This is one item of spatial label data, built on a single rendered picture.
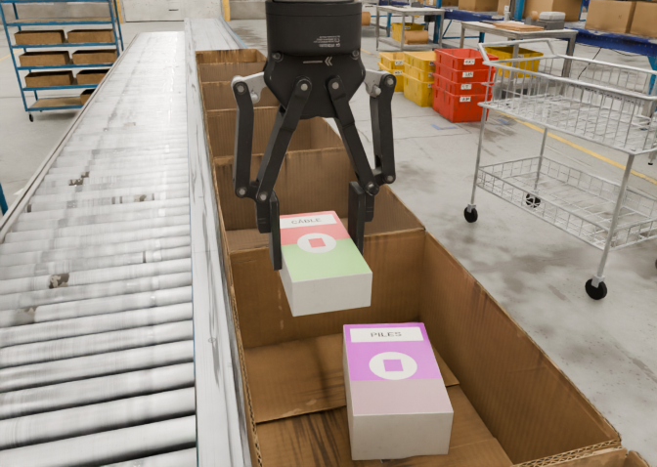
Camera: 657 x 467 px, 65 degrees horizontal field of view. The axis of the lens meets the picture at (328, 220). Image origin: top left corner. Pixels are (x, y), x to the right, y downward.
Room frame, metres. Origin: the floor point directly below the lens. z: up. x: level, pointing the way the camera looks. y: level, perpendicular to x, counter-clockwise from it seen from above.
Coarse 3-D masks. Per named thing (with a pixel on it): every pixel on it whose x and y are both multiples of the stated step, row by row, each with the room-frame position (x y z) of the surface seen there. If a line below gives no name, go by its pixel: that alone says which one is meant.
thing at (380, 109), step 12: (384, 84) 0.44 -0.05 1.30; (384, 96) 0.44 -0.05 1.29; (372, 108) 0.45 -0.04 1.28; (384, 108) 0.44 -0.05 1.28; (372, 120) 0.45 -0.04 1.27; (384, 120) 0.44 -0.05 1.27; (372, 132) 0.46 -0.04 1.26; (384, 132) 0.44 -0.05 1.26; (372, 144) 0.46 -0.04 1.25; (384, 144) 0.44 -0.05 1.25; (384, 156) 0.44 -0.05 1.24; (384, 168) 0.44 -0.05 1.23; (384, 180) 0.44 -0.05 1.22
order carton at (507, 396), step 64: (256, 256) 0.61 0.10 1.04; (384, 256) 0.66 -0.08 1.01; (448, 256) 0.60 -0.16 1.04; (256, 320) 0.61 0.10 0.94; (320, 320) 0.63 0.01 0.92; (384, 320) 0.66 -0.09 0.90; (448, 320) 0.58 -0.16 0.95; (512, 320) 0.45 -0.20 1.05; (256, 384) 0.53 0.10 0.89; (320, 384) 0.53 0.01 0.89; (448, 384) 0.53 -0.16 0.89; (512, 384) 0.43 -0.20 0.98; (256, 448) 0.29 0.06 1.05; (320, 448) 0.43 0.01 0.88; (512, 448) 0.41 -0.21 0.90; (576, 448) 0.34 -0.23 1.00
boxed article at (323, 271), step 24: (288, 216) 0.49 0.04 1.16; (312, 216) 0.49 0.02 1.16; (336, 216) 0.49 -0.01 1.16; (288, 240) 0.43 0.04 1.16; (312, 240) 0.44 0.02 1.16; (336, 240) 0.44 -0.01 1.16; (288, 264) 0.39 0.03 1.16; (312, 264) 0.39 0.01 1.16; (336, 264) 0.39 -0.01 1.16; (360, 264) 0.39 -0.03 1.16; (288, 288) 0.38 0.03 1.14; (312, 288) 0.37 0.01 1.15; (336, 288) 0.37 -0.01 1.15; (360, 288) 0.38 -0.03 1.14; (312, 312) 0.37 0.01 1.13
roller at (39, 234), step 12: (180, 216) 1.35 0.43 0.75; (60, 228) 1.27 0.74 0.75; (72, 228) 1.27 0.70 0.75; (84, 228) 1.28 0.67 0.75; (96, 228) 1.28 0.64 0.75; (108, 228) 1.28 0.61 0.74; (120, 228) 1.29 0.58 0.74; (132, 228) 1.30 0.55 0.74; (144, 228) 1.30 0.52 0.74; (12, 240) 1.22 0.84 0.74; (24, 240) 1.23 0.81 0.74
